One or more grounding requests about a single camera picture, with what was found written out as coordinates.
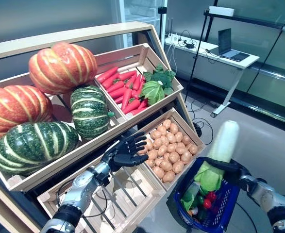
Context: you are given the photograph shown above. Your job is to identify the orange striped pumpkin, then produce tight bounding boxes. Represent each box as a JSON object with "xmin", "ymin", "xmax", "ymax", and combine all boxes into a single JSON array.
[
  {"xmin": 0, "ymin": 84, "xmax": 53, "ymax": 144},
  {"xmin": 28, "ymin": 42, "xmax": 98, "ymax": 95}
]

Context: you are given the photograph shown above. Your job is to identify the black tripod with device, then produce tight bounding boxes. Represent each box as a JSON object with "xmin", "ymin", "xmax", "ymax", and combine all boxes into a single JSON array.
[{"xmin": 157, "ymin": 0, "xmax": 168, "ymax": 48}]

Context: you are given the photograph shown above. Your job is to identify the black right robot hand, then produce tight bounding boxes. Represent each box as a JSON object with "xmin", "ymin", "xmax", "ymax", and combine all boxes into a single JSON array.
[{"xmin": 206, "ymin": 157, "xmax": 251, "ymax": 184}]

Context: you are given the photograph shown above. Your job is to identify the wooden carrot crate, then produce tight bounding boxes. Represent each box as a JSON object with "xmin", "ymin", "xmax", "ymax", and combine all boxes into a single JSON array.
[{"xmin": 93, "ymin": 43, "xmax": 184, "ymax": 122}]

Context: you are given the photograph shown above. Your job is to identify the empty slatted wooden crate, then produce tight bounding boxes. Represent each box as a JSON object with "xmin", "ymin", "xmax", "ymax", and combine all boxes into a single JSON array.
[{"xmin": 36, "ymin": 135, "xmax": 167, "ymax": 233}]

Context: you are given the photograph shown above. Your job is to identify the white box on stand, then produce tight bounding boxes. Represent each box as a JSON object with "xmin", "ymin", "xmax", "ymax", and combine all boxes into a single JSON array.
[{"xmin": 208, "ymin": 6, "xmax": 235, "ymax": 17}]

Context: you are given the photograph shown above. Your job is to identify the large green striped pumpkin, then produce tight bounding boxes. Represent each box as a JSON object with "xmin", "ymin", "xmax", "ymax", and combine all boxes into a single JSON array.
[{"xmin": 0, "ymin": 121, "xmax": 80, "ymax": 177}]

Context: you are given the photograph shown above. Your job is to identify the round light green cabbage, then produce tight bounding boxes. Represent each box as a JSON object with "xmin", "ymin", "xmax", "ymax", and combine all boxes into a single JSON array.
[{"xmin": 139, "ymin": 80, "xmax": 166, "ymax": 105}]

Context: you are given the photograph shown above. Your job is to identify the dark green leafy vegetable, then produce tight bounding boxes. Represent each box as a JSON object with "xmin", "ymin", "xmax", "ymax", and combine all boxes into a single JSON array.
[{"xmin": 143, "ymin": 63, "xmax": 176, "ymax": 97}]

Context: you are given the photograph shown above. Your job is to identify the green napa cabbage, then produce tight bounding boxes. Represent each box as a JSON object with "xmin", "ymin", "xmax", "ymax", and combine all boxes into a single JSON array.
[
  {"xmin": 180, "ymin": 181, "xmax": 200, "ymax": 211},
  {"xmin": 194, "ymin": 120, "xmax": 240, "ymax": 193}
]

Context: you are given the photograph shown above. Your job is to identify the black floor cables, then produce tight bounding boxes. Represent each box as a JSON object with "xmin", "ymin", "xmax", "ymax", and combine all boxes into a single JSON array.
[{"xmin": 187, "ymin": 96, "xmax": 215, "ymax": 139}]

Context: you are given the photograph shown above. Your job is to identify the grey laptop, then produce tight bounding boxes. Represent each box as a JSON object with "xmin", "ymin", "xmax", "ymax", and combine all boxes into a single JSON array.
[{"xmin": 217, "ymin": 28, "xmax": 251, "ymax": 63}]

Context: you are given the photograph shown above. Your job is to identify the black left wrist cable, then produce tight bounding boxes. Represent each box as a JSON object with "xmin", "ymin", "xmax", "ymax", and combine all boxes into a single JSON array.
[{"xmin": 56, "ymin": 179, "xmax": 109, "ymax": 218}]

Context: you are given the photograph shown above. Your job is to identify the blue plastic shopping basket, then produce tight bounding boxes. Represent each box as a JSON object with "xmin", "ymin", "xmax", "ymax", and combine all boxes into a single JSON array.
[{"xmin": 166, "ymin": 156, "xmax": 242, "ymax": 233}]

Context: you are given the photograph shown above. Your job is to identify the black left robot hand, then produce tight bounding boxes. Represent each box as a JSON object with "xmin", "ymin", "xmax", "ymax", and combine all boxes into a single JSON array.
[{"xmin": 101, "ymin": 131, "xmax": 149, "ymax": 173}]

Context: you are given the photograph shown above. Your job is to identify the wooden potato crate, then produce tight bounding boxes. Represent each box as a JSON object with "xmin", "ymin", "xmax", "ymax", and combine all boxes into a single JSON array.
[{"xmin": 132, "ymin": 108, "xmax": 207, "ymax": 192}]

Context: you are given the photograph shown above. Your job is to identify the small green striped pumpkin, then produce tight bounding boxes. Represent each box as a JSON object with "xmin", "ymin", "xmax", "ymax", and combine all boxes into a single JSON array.
[{"xmin": 70, "ymin": 84, "xmax": 115, "ymax": 139}]

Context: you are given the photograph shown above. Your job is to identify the black slanted stand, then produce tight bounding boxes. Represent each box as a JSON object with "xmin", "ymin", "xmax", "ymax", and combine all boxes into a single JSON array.
[{"xmin": 183, "ymin": 0, "xmax": 220, "ymax": 104}]

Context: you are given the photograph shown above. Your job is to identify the wooden pumpkin crate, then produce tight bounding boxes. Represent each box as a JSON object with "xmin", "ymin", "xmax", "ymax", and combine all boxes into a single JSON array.
[{"xmin": 0, "ymin": 71, "xmax": 123, "ymax": 192}]

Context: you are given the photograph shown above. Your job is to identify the black desk cables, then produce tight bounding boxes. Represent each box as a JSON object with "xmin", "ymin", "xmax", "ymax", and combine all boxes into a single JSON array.
[{"xmin": 177, "ymin": 29, "xmax": 222, "ymax": 58}]

